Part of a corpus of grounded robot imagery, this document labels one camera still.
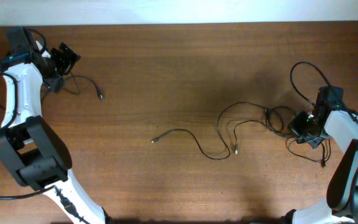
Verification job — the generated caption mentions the camera cable black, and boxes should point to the camera cable black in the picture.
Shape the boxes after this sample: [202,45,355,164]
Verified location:
[289,60,358,224]
[0,72,93,224]

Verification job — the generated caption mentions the left camera cable black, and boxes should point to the left camera cable black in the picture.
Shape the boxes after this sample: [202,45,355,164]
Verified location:
[0,72,93,224]

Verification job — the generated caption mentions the black cable bundle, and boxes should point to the black cable bundle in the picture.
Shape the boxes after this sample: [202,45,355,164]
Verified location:
[216,101,332,169]

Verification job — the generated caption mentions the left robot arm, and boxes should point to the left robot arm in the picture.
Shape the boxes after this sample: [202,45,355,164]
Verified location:
[0,27,112,223]

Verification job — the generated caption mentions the right camera cable black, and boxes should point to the right camera cable black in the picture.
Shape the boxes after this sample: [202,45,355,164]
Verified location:
[289,60,358,224]

